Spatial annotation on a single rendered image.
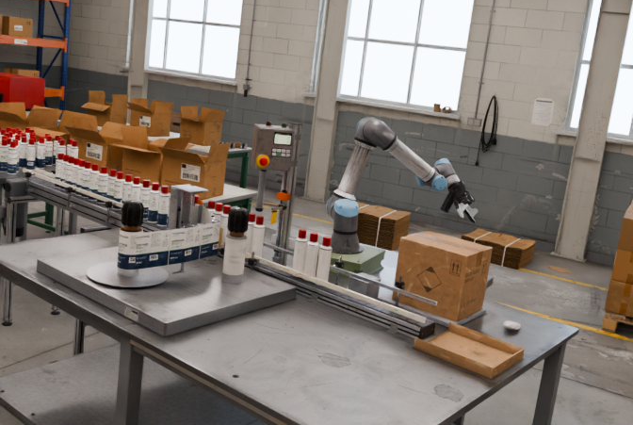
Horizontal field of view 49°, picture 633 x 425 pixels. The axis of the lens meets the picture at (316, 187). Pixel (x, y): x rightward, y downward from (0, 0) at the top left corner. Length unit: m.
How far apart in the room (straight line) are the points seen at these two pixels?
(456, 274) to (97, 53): 9.32
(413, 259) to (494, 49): 5.62
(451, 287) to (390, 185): 5.96
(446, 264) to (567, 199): 5.37
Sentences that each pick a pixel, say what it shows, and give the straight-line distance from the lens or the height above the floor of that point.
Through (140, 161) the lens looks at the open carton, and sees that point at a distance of 5.12.
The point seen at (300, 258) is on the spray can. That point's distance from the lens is 2.95.
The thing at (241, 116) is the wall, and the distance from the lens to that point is 9.75.
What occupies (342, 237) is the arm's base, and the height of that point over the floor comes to 0.98.
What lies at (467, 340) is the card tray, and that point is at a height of 0.83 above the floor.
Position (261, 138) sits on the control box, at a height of 1.42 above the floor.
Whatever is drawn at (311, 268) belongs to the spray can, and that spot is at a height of 0.94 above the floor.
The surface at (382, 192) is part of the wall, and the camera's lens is 8.77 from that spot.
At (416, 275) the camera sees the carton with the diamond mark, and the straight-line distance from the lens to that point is 2.88.
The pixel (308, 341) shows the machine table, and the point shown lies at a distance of 2.49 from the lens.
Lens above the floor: 1.79
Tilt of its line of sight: 10 degrees down
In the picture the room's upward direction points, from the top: 7 degrees clockwise
